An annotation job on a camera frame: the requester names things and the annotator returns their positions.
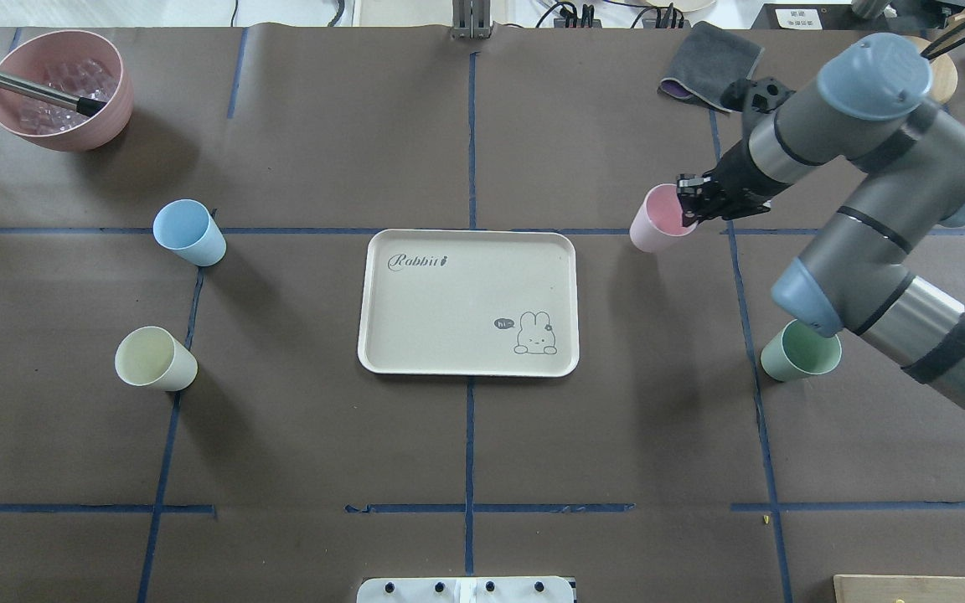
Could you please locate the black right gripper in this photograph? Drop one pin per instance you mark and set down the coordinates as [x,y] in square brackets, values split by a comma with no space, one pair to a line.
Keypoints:
[731,179]

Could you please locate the pink cup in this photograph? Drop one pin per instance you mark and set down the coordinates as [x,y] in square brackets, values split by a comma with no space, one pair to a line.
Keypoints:
[659,221]

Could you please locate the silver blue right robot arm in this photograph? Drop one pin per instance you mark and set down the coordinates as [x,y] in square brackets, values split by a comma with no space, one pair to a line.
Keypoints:
[870,106]

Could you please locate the cream rabbit tray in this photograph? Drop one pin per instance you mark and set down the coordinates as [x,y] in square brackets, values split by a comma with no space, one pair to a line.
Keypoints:
[470,302]

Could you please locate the grey folded cloth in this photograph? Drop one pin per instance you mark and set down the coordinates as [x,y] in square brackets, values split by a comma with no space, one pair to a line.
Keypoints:
[706,63]

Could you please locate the green cup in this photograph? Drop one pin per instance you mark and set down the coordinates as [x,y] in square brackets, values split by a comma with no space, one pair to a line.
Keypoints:
[798,352]

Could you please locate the wooden cup tree stand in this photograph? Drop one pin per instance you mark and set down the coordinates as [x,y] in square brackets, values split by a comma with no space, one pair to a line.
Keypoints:
[945,78]

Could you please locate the light blue cup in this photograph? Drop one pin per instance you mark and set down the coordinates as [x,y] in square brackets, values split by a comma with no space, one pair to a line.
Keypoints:
[186,228]

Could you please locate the cream yellow cup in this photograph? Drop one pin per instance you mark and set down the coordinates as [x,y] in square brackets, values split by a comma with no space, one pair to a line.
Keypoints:
[152,357]

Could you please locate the pink bowl with ice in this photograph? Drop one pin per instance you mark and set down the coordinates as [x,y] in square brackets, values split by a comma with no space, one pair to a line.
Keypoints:
[78,62]

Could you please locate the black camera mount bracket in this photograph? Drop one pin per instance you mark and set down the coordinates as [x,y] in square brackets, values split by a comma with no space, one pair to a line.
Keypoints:
[761,96]

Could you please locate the aluminium frame post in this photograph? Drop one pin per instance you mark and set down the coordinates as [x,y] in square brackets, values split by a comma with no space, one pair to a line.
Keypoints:
[471,19]

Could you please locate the metal scoop black handle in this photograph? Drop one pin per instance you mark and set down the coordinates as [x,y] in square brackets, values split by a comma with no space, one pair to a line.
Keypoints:
[33,89]

